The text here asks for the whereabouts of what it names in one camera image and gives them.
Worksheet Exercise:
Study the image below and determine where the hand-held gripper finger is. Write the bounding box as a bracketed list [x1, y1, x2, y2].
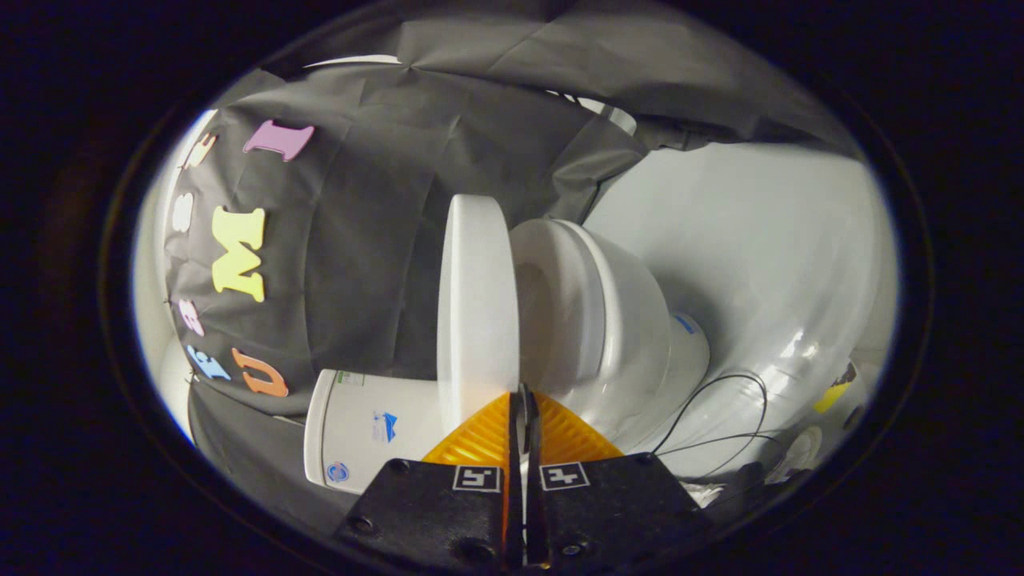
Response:
[331, 382, 527, 571]
[523, 384, 714, 571]

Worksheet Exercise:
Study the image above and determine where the white toilet lid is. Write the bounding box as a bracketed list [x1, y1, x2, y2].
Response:
[436, 194, 522, 437]

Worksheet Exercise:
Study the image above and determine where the white toilet seat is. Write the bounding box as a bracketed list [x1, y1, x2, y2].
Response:
[510, 218, 613, 401]

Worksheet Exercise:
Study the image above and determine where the white toilet with tank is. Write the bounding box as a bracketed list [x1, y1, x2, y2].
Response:
[303, 218, 712, 495]

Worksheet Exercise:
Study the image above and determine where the black backdrop cloth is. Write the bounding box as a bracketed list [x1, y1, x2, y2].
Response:
[164, 0, 869, 517]

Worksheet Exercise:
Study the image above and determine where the yellow and black object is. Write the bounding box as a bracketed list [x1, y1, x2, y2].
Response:
[813, 361, 858, 414]

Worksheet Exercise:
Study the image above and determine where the thin black cable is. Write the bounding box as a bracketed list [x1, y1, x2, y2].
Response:
[650, 372, 789, 481]

